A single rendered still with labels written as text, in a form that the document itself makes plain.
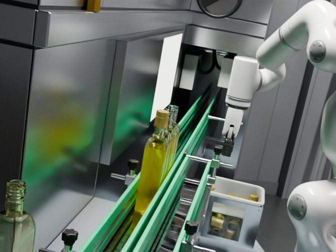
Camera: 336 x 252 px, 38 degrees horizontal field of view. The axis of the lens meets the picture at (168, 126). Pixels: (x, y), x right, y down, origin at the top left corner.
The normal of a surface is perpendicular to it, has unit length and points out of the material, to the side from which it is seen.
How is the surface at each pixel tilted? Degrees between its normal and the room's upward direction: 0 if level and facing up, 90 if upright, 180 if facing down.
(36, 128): 90
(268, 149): 90
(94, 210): 0
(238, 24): 90
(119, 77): 90
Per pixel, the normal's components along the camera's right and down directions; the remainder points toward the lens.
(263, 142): 0.21, 0.29
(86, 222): 0.17, -0.95
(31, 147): 0.97, 0.21
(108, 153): -0.19, 0.22
